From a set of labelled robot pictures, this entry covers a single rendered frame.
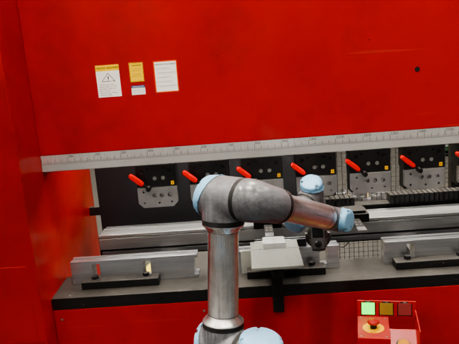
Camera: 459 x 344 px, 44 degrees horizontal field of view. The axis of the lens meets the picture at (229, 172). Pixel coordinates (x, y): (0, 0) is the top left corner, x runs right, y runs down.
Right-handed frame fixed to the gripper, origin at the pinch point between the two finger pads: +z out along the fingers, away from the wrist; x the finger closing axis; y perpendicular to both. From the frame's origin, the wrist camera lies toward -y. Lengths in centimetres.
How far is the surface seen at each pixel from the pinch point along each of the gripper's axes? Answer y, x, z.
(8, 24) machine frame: 38, 96, -86
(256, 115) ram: 34, 19, -39
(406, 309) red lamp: -18.7, -28.4, 11.8
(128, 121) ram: 30, 65, -45
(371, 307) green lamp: -17.7, -16.4, 11.3
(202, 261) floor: 148, 107, 208
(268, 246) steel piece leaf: 2.5, 18.7, -1.2
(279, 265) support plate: -12.0, 13.5, -8.8
